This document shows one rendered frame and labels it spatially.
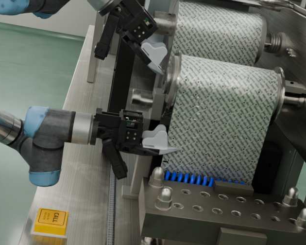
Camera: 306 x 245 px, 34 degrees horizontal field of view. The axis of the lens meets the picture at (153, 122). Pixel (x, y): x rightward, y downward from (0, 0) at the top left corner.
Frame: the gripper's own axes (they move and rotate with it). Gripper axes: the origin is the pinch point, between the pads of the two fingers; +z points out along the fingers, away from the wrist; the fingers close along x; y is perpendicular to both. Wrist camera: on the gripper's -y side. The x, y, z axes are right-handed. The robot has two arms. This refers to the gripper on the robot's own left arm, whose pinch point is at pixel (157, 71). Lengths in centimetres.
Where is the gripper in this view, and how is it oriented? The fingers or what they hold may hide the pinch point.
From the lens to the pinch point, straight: 122.9
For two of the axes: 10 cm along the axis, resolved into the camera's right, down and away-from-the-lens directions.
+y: 7.7, -6.1, -2.0
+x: -0.5, -3.7, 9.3
